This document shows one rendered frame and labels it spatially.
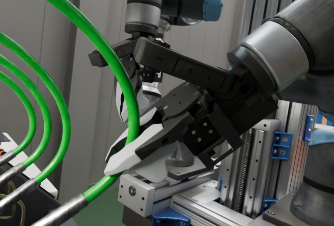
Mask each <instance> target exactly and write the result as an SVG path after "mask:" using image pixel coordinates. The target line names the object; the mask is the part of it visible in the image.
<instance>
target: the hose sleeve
mask: <svg viewBox="0 0 334 226"><path fill-rule="evenodd" d="M89 204H90V203H89V202H88V201H87V199H86V198H85V196H84V193H82V192H81V193H79V194H78V195H76V196H75V197H72V198H71V199H70V200H69V201H66V202H65V203H64V204H63V205H61V206H60V207H58V208H57V209H55V210H53V211H52V212H50V213H49V214H47V215H46V216H44V217H43V218H41V219H40V220H38V221H37V222H34V223H33V224H32V225H30V226H60V225H61V224H63V223H64V222H66V221H67V220H69V219H70V218H72V217H74V216H75V215H76V214H78V213H80V212H81V211H82V210H84V209H85V208H87V207H88V206H89Z"/></svg>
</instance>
